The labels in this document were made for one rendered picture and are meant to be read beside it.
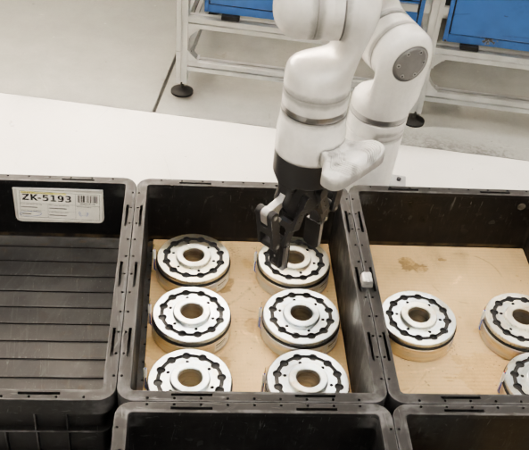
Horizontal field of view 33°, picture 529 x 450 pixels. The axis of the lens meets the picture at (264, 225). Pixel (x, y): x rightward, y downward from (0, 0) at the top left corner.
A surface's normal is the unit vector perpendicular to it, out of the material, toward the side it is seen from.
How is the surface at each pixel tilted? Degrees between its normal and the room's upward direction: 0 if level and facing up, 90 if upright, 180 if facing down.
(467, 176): 0
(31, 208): 90
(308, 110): 90
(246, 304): 0
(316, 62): 16
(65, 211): 90
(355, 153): 6
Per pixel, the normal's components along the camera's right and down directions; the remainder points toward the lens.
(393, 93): 0.29, 0.71
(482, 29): -0.12, 0.62
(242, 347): 0.07, -0.77
